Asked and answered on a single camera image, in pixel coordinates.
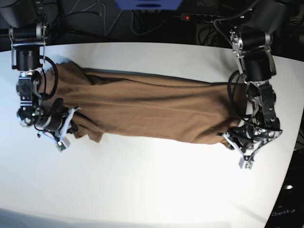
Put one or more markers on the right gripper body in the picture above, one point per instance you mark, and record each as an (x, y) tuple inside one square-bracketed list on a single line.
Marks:
[(50, 118)]

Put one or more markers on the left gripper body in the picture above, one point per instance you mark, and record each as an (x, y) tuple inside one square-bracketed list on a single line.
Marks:
[(247, 136)]

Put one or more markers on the brown T-shirt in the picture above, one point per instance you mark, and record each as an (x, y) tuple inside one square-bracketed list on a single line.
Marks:
[(135, 104)]

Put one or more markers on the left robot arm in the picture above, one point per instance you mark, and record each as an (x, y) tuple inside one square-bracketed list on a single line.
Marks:
[(250, 34)]

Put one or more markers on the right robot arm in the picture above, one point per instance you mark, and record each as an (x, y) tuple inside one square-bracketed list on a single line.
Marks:
[(38, 74)]

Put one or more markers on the black power strip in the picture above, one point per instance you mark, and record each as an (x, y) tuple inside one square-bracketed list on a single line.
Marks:
[(199, 18)]

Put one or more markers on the blue plastic box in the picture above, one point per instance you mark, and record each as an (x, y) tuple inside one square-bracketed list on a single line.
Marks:
[(148, 4)]

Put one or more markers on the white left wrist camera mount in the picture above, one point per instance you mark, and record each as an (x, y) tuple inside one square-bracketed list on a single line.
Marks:
[(247, 158)]

